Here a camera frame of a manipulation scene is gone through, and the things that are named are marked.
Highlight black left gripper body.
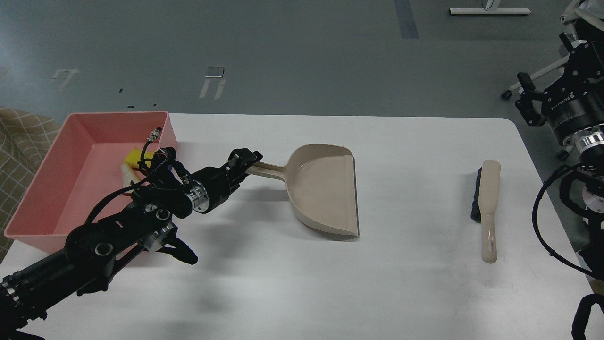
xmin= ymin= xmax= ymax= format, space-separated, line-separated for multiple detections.
xmin=188 ymin=163 xmax=250 ymax=214

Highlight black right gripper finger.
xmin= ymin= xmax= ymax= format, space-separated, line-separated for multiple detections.
xmin=515 ymin=72 xmax=546 ymax=127
xmin=559 ymin=33 xmax=604 ymax=88

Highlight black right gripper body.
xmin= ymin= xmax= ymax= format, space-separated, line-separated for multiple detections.
xmin=542 ymin=80 xmax=604 ymax=146

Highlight beige plastic dustpan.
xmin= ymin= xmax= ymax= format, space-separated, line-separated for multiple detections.
xmin=247 ymin=144 xmax=360 ymax=238

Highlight yellow sponge piece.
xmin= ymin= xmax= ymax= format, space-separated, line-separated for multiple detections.
xmin=123 ymin=148 xmax=154 ymax=170

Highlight beige hand brush black bristles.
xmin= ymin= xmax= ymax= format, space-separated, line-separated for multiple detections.
xmin=470 ymin=160 xmax=501 ymax=264

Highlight slice of toast bread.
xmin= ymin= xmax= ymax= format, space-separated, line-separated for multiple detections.
xmin=119 ymin=163 xmax=139 ymax=187

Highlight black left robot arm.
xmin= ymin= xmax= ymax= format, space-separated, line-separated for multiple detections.
xmin=1 ymin=127 xmax=263 ymax=340

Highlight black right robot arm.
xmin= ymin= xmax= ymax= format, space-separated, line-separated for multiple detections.
xmin=515 ymin=33 xmax=604 ymax=281

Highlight pink plastic bin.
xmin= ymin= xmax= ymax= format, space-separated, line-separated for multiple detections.
xmin=4 ymin=111 xmax=177 ymax=254

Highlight white office chair base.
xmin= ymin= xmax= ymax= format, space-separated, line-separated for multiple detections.
xmin=501 ymin=0 xmax=604 ymax=166

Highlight white desk foot bar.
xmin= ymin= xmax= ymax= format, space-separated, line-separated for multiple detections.
xmin=448 ymin=0 xmax=531 ymax=17

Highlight beige checkered cloth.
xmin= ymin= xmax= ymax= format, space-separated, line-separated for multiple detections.
xmin=0 ymin=106 xmax=61 ymax=260

